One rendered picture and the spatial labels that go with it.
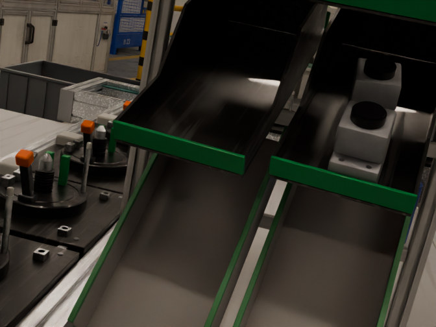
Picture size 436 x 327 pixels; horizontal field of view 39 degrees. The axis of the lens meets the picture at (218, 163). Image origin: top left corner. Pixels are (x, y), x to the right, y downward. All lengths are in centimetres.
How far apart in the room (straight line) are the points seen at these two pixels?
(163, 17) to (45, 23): 588
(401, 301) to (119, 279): 31
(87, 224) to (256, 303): 38
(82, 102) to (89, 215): 99
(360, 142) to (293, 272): 18
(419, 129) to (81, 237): 49
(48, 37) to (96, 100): 471
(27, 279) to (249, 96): 35
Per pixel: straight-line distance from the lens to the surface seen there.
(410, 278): 72
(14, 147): 165
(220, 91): 65
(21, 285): 77
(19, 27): 619
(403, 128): 66
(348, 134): 54
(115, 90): 217
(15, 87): 280
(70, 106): 196
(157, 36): 67
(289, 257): 67
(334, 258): 67
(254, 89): 66
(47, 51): 663
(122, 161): 121
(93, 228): 93
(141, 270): 66
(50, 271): 80
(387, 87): 61
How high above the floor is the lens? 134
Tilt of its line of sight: 16 degrees down
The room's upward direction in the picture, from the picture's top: 11 degrees clockwise
